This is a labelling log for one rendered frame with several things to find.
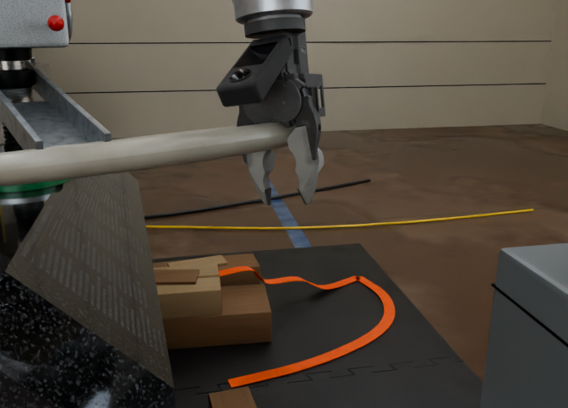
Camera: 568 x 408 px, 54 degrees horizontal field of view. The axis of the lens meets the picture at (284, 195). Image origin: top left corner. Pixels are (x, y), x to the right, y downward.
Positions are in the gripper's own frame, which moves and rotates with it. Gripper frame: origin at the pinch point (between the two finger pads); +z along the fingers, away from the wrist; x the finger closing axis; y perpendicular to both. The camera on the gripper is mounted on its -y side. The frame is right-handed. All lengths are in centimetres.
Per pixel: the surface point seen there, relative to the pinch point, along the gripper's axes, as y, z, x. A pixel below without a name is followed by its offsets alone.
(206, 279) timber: 111, 50, 86
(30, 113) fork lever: 24, -14, 65
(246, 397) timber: 69, 70, 49
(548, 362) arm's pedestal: 11.8, 24.0, -28.1
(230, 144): -10.2, -7.0, 0.7
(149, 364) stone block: 9.6, 29.5, 31.8
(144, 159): -17.5, -6.8, 5.8
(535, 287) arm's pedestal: 14.8, 15.4, -26.9
